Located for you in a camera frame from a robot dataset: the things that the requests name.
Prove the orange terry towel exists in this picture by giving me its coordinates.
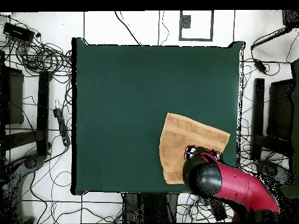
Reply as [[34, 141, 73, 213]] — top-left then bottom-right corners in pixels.
[[159, 112, 231, 185]]

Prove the black flat panel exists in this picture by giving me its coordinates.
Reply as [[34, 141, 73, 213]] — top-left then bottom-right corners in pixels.
[[267, 79, 295, 141]]

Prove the dark green table cloth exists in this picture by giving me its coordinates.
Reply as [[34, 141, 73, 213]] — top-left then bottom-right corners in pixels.
[[71, 37, 245, 195]]

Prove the black power adapter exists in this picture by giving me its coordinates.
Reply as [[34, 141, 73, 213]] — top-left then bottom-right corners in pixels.
[[253, 58, 268, 74]]

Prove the black power strip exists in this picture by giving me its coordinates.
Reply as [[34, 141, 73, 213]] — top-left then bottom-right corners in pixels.
[[53, 107, 71, 147]]

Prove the black slanted rod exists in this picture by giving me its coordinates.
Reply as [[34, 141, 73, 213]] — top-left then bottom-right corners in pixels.
[[250, 26, 291, 51]]

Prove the grey round-headed stand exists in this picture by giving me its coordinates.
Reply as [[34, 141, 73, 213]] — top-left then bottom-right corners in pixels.
[[0, 153, 47, 223]]

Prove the black speckled box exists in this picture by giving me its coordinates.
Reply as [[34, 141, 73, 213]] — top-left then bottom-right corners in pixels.
[[281, 9, 299, 29]]

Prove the dark boxy cabinet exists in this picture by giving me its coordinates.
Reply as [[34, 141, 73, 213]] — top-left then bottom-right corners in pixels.
[[0, 66, 25, 125]]

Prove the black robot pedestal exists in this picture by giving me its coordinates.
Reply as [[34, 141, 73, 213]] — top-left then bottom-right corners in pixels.
[[122, 192, 179, 223]]

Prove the black frame bar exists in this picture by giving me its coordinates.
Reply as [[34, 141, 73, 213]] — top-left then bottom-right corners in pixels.
[[251, 78, 265, 160], [36, 71, 53, 156]]

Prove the black stand base with cables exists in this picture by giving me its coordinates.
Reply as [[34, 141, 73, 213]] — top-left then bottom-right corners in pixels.
[[254, 159, 294, 187]]

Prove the grey square floor frame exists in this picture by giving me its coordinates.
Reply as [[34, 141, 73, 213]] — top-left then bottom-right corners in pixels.
[[179, 10, 214, 42]]

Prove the black cable tangle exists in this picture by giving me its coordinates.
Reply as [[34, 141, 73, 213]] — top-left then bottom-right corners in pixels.
[[0, 13, 73, 78]]

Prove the black network switch box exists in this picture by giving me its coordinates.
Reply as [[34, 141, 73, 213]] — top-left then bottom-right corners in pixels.
[[3, 22, 35, 43]]

